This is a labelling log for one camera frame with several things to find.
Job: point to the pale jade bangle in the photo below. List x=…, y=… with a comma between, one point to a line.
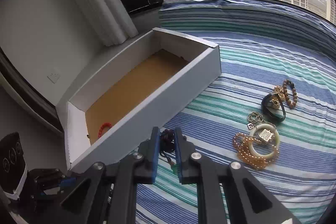
x=256, y=153

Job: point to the white wall socket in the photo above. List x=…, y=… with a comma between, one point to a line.
x=53, y=75

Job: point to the gold charm cluster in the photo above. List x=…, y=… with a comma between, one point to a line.
x=277, y=88

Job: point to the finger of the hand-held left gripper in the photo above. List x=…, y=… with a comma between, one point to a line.
x=67, y=184
x=44, y=174

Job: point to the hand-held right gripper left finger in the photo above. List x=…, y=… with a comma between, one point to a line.
x=155, y=158

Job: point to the small silver square pendant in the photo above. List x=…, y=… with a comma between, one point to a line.
x=250, y=126

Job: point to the striped blue green bedsheet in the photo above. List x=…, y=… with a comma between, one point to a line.
x=236, y=56

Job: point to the amber bead strand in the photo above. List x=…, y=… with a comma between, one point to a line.
x=246, y=155

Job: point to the beige building at window edge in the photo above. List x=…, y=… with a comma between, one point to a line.
x=331, y=6

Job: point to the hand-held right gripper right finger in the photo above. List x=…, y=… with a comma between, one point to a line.
x=179, y=161

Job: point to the square lattice pendant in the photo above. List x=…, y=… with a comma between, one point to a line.
x=265, y=135

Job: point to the white cardboard box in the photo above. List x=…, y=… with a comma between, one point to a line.
x=162, y=103

